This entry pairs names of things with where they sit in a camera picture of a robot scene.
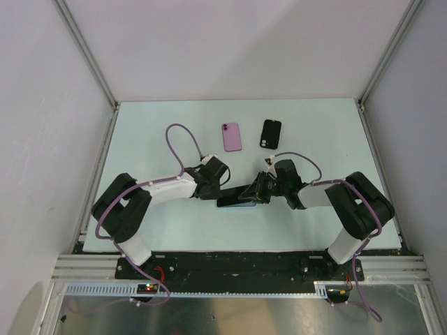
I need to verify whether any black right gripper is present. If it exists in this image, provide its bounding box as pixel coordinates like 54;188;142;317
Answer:
239;171;288;204

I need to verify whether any teal smartphone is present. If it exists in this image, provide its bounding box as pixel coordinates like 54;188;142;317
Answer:
216;186;253;206

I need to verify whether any light blue phone case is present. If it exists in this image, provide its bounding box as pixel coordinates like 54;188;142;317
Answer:
217;203;256;209

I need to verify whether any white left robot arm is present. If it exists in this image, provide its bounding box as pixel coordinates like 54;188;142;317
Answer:
91;154;230;278

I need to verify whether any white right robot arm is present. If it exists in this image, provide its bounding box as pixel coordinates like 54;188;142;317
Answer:
238;158;395;280

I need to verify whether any black phone case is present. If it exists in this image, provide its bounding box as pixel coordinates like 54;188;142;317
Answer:
259;119;282;150

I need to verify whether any pink smartphone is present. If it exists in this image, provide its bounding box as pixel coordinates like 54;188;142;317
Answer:
221;123;242;152

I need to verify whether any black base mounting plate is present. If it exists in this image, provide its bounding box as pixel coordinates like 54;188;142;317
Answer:
71;249;385;294

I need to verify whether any left controller board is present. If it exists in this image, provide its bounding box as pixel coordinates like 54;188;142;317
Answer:
137;283;159;295

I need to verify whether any controller board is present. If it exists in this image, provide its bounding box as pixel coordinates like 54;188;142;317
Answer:
327;288;351;304
137;283;159;295

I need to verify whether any right controller board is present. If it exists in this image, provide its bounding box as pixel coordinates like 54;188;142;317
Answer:
327;288;351;304

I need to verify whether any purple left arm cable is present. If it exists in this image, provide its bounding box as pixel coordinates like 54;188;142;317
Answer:
64;124;217;315

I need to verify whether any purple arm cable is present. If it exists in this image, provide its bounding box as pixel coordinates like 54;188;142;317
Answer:
64;124;217;315
265;151;383;322

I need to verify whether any grey slotted cable duct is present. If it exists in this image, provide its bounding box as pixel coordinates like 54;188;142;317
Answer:
65;282;327;299

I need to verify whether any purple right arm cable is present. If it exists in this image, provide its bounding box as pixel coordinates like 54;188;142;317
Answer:
265;151;383;322

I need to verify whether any aluminium front frame rail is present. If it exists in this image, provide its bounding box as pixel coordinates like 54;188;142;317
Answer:
52;255;119;281

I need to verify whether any left aluminium frame post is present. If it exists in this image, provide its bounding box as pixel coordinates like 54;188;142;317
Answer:
52;0;119;109

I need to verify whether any aluminium frame post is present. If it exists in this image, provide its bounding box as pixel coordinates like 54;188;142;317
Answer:
357;0;426;111
52;0;119;109

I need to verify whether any right aluminium frame post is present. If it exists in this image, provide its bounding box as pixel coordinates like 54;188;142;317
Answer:
357;0;426;111

